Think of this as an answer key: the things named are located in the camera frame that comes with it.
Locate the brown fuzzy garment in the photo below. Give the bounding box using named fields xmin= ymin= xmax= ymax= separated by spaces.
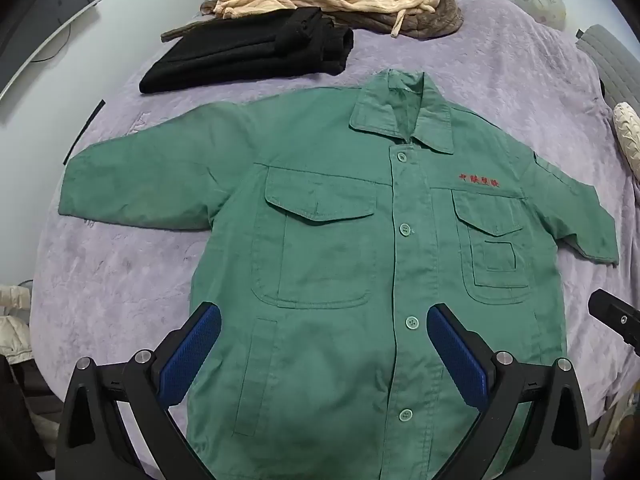
xmin=161 ymin=0 xmax=464 ymax=41

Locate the white round plush pillow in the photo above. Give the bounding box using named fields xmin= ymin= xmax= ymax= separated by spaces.
xmin=514 ymin=0 xmax=567 ymax=28

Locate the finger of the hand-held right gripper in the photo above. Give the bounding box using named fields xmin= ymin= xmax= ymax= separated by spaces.
xmin=588 ymin=288 xmax=640 ymax=357

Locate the purple plush blanket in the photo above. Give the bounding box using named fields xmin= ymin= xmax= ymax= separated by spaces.
xmin=27 ymin=0 xmax=640 ymax=480

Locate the black strip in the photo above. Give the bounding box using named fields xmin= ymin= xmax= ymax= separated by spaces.
xmin=63 ymin=99 xmax=106 ymax=165

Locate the black folded garment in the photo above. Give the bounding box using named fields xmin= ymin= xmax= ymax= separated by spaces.
xmin=138 ymin=7 xmax=354 ymax=95

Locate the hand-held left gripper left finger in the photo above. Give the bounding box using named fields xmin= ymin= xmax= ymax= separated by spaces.
xmin=56 ymin=302 xmax=222 ymax=480

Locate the white knitted cushion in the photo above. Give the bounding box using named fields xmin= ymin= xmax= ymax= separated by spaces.
xmin=613 ymin=102 xmax=640 ymax=181

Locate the curved monitor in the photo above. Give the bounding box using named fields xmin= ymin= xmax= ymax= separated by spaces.
xmin=0 ymin=0 xmax=103 ymax=103

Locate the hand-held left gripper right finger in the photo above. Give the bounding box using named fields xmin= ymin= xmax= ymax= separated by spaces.
xmin=426 ymin=302 xmax=592 ymax=480

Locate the green button-up shirt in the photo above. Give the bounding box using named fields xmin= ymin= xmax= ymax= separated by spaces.
xmin=58 ymin=70 xmax=620 ymax=480

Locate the white puffer jacket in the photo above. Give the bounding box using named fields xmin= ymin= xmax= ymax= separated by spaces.
xmin=0 ymin=284 xmax=36 ymax=363

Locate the monitor cable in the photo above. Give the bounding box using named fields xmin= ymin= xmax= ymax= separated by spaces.
xmin=30 ymin=22 xmax=70 ymax=64

